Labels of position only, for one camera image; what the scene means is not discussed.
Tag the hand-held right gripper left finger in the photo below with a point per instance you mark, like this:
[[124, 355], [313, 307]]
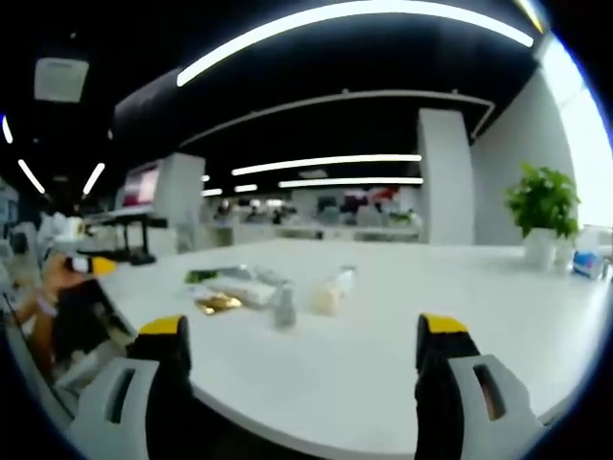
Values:
[[158, 364]]

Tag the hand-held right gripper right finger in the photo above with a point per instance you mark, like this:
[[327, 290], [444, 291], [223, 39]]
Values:
[[445, 369]]

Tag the gold skincare packet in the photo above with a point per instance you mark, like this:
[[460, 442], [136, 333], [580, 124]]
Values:
[[216, 304]]

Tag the green skincare packet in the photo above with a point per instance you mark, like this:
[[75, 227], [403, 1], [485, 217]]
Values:
[[200, 275]]

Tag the white skincare bottle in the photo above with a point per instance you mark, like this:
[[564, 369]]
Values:
[[345, 278]]

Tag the silver skincare tube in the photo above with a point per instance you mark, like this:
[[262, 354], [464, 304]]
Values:
[[261, 275]]

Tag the pale yellow packet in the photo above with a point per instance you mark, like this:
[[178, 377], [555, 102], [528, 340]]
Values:
[[326, 299]]

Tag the grey skincare bottle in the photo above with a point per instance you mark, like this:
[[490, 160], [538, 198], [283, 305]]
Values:
[[285, 309]]

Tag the black stand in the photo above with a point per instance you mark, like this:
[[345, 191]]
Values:
[[136, 237]]

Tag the short ceiling light strip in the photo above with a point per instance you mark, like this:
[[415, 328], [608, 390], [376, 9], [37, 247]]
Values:
[[93, 178], [31, 176]]

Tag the white plant pot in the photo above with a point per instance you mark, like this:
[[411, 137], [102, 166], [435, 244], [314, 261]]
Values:
[[540, 246]]

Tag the blue and white tissue box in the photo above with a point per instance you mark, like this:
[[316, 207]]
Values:
[[586, 263]]

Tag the ceiling air vent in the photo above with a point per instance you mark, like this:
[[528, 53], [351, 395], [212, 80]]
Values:
[[61, 79]]

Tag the green potted plant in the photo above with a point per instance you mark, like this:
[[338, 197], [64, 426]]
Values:
[[543, 199]]

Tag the straight ceiling light strip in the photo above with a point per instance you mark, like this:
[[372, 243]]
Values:
[[325, 164], [352, 182]]

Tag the long curved ceiling light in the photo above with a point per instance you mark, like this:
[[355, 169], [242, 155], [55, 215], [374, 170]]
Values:
[[335, 19]]

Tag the wall screen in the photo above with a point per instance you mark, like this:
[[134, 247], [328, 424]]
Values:
[[141, 186]]

